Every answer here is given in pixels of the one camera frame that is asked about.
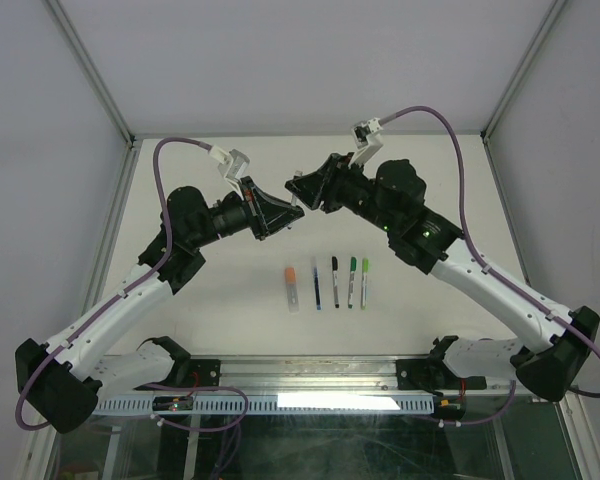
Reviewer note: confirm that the orange tip marker clear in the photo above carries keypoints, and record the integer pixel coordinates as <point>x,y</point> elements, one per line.
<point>292,295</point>

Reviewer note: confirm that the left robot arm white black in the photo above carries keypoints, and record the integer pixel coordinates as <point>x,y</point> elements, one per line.
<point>66,377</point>

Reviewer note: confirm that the aluminium mounting rail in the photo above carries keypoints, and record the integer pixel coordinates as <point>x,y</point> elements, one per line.
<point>261,375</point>

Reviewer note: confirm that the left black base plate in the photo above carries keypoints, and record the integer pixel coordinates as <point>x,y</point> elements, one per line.
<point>189,374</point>

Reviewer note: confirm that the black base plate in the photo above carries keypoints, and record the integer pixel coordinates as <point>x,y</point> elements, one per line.
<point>414,374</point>
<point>189,374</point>

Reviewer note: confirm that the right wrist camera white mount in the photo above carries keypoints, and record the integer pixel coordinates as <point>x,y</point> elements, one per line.
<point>368,140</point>

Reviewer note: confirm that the silver green tip pen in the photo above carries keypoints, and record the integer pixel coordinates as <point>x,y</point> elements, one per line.
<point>364,291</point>

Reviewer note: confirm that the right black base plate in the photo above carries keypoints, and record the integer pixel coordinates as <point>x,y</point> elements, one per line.
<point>414,374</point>

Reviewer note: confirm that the white blue end pen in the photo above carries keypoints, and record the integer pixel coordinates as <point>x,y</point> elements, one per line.
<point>293,203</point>

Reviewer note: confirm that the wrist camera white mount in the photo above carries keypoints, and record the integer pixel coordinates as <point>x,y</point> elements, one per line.
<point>232,165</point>
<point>368,140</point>

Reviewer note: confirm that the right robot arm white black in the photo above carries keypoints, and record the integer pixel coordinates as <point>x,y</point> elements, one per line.
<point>549,345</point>

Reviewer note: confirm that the white green end pen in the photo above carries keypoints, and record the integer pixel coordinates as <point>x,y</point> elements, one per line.
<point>350,291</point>

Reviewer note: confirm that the dark blue barrel pen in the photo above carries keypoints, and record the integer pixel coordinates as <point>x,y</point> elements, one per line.
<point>317,291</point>

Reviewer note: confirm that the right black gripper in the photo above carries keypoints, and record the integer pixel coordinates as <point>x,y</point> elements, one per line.
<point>324,184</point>

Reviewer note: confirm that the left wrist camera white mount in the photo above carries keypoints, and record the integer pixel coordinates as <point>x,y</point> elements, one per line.
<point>232,165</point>

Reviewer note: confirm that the white slotted cable duct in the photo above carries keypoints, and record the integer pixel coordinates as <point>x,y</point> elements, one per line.
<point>300,403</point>

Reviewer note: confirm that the orange pen cap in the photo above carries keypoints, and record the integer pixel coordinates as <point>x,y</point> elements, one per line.
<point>290,275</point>

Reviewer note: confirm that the white black end pen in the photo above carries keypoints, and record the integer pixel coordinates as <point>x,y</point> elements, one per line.
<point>335,287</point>

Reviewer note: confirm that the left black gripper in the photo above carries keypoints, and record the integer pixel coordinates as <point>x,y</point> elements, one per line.
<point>266,214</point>

